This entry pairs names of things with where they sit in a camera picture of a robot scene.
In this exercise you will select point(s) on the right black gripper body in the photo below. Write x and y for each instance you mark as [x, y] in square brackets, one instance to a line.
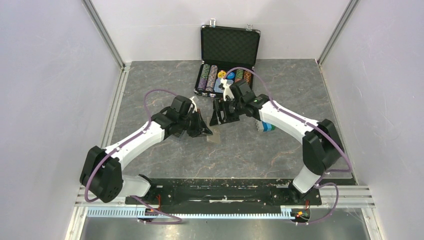
[229, 106]

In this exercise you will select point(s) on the stacked toy brick block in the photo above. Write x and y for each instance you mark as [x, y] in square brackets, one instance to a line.
[262, 126]

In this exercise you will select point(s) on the grey slotted cable duct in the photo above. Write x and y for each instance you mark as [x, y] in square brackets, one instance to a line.
[141, 212]

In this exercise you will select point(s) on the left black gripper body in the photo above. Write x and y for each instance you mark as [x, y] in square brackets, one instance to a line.
[185, 121]

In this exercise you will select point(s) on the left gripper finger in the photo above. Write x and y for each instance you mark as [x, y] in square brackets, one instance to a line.
[203, 129]
[193, 129]

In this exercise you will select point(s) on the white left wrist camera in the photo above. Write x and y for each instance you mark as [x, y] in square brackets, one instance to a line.
[194, 105]

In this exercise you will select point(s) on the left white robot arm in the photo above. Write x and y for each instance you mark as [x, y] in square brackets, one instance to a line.
[102, 173]

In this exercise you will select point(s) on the black card box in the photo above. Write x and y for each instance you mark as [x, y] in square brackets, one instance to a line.
[178, 136]

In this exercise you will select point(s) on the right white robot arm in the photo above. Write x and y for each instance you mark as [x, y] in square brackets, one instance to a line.
[321, 143]

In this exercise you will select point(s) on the black poker chip case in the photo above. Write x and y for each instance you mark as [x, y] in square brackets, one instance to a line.
[221, 49]

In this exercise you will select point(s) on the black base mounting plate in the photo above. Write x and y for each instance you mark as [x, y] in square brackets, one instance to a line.
[227, 195]

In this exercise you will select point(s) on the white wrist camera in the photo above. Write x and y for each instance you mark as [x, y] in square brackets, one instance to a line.
[227, 92]
[194, 105]

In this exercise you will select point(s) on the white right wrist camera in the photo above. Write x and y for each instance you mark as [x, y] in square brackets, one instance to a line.
[227, 92]

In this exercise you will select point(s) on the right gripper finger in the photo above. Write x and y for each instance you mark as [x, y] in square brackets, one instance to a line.
[226, 117]
[216, 118]

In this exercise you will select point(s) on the beige card holder wallet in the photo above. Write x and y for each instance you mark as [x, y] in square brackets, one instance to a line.
[216, 133]

